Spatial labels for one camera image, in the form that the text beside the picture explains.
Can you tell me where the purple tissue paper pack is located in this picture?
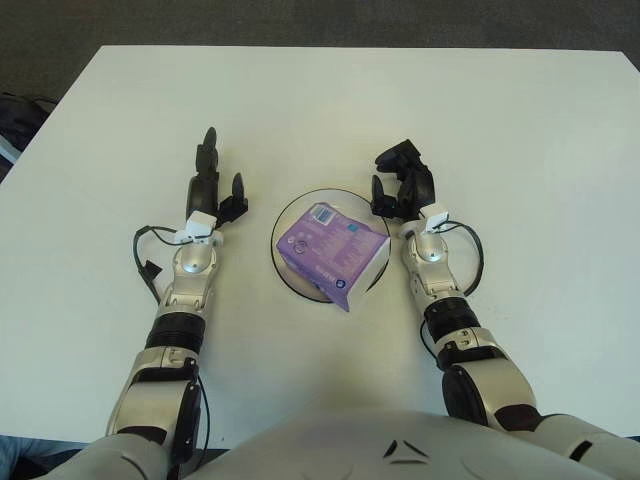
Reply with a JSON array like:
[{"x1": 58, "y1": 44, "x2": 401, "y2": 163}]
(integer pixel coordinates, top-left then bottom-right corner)
[{"x1": 275, "y1": 201, "x2": 391, "y2": 313}]

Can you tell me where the white plate with black rim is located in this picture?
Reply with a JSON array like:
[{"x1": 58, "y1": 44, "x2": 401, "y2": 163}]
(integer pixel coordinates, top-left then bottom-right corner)
[{"x1": 271, "y1": 187, "x2": 394, "y2": 305}]

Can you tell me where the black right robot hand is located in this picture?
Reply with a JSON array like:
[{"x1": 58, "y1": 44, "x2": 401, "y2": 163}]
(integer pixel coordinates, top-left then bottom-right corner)
[{"x1": 369, "y1": 138, "x2": 437, "y2": 224}]

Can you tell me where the black bag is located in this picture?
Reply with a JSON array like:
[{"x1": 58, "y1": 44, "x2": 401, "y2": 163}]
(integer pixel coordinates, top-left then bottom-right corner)
[{"x1": 0, "y1": 92, "x2": 56, "y2": 174}]

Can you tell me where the black left upper arm cable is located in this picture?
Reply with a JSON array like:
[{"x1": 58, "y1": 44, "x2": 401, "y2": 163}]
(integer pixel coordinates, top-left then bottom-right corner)
[{"x1": 192, "y1": 377, "x2": 209, "y2": 454}]

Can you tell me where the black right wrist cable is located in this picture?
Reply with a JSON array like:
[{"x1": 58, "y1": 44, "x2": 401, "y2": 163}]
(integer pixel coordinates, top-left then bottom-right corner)
[{"x1": 439, "y1": 221, "x2": 484, "y2": 299}]

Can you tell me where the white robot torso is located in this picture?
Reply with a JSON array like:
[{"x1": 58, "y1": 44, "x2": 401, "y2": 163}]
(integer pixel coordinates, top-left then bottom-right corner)
[{"x1": 164, "y1": 404, "x2": 601, "y2": 480}]

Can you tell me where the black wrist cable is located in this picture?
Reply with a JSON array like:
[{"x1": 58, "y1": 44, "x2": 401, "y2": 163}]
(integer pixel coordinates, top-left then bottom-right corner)
[
  {"x1": 439, "y1": 221, "x2": 484, "y2": 299},
  {"x1": 132, "y1": 225, "x2": 189, "y2": 307}
]

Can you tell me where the blue denim cloth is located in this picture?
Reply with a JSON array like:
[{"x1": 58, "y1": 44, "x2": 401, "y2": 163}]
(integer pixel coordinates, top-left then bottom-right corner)
[{"x1": 0, "y1": 433, "x2": 91, "y2": 464}]

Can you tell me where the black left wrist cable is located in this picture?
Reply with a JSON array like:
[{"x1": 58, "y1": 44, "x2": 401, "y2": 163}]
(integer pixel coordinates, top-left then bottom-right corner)
[{"x1": 132, "y1": 225, "x2": 189, "y2": 307}]

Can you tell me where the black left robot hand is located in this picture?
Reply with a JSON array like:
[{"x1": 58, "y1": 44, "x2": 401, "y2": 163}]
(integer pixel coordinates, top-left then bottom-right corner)
[{"x1": 187, "y1": 127, "x2": 250, "y2": 229}]

